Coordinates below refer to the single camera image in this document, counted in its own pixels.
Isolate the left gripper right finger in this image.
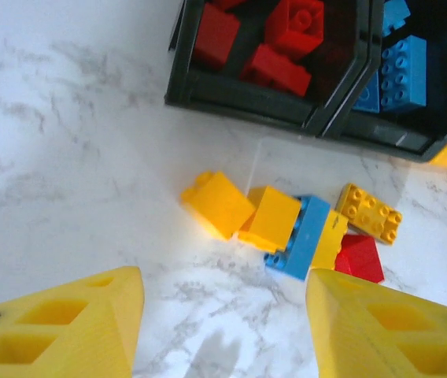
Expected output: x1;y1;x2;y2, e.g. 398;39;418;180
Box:
305;269;447;378

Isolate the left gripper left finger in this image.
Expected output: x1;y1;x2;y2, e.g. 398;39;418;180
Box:
0;266;145;378

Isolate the blue two-by-four lego brick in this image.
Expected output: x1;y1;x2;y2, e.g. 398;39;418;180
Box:
351;70;382;115
379;34;428;115

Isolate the red lego brick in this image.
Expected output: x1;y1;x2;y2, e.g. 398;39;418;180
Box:
239;43;313;98
333;234;386;285
211;0;248;11
264;0;326;62
194;2;242;72

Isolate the long blue lego brick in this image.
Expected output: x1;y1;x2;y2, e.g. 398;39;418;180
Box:
263;195;331;284

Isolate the yellow two-by-four lego brick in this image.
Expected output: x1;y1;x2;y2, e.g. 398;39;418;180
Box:
335;183;404;247

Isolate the black plastic bin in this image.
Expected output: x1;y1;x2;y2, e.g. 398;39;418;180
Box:
320;0;447;165
164;0;374;137

